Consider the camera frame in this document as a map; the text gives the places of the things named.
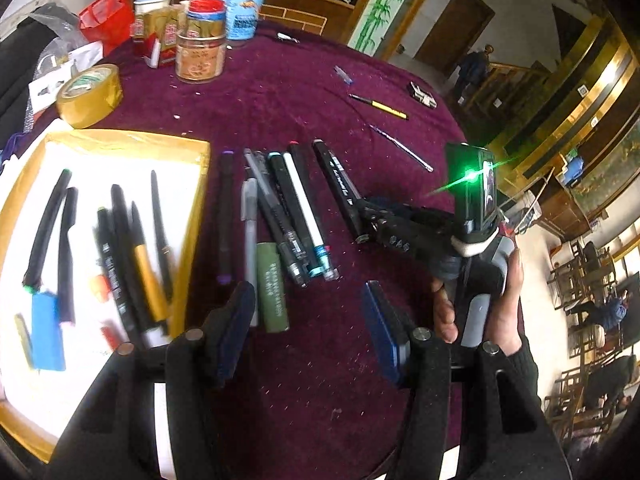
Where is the black marker in tray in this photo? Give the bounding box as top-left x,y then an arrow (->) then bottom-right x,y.
96,208 -> 143,348

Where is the yellow tray white inside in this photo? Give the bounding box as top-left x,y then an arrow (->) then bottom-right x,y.
1,129 -> 210,463

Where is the black yellow pen in tray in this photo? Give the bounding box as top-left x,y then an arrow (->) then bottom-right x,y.
131,202 -> 169,323

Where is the black marker grey end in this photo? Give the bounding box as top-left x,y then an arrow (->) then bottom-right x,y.
312,139 -> 369,244

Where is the black white marker blue end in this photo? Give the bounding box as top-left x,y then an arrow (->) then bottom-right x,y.
283,152 -> 335,281

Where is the grey gel pen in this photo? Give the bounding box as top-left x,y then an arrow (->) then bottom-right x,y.
241,176 -> 260,328

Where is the black marker purple cap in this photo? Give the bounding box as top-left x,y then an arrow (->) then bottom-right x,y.
217,150 -> 234,285

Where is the bottle with blue label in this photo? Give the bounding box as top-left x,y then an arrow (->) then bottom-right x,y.
214,0 -> 269,44

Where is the jar with red lid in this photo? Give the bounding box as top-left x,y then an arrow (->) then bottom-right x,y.
176,0 -> 226,84

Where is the pen in clear wrapper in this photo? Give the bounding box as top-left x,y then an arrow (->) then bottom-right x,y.
369,125 -> 434,172

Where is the black marker light blue cap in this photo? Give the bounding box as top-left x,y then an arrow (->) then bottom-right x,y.
268,152 -> 322,278

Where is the red plastic basket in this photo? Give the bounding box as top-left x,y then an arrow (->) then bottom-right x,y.
78,0 -> 134,56

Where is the green rectangular marker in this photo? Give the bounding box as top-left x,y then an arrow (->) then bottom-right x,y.
256,243 -> 290,333

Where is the black marker green cap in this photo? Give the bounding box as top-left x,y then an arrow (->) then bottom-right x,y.
22,169 -> 72,294

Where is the blue battery pack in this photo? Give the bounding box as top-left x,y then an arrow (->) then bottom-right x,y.
32,292 -> 65,372

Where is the yellow tape roll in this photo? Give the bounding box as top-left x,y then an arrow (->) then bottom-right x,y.
55,64 -> 124,129

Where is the bare right hand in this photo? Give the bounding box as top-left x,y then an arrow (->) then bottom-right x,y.
431,248 -> 524,356

